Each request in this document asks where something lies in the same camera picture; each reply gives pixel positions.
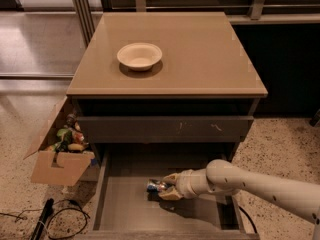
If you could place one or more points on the open grey middle drawer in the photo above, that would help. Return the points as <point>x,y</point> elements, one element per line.
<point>125,210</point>

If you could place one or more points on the grey drawer cabinet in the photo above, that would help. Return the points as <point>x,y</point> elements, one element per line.
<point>204,71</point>

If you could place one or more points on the yellow banana toy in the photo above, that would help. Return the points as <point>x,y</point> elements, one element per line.
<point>76,147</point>

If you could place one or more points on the open cardboard box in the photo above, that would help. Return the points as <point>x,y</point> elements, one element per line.
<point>66,167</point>

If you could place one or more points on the red snack packet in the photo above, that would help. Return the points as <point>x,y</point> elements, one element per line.
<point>77,137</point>

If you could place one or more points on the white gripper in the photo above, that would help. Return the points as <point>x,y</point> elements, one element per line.
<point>184,184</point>

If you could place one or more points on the crushed redbull can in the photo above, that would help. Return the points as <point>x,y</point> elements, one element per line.
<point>156,186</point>

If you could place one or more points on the black stick tool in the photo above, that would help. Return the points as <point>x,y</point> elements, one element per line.
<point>46,212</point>

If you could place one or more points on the green snack bag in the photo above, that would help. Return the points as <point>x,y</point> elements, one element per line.
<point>65,138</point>

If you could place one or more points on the white paper bowl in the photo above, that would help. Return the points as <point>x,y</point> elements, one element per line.
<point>139,56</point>

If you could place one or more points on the closed grey top drawer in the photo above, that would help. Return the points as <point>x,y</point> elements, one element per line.
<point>165,129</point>

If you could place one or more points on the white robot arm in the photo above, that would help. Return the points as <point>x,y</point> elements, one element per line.
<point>221,177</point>

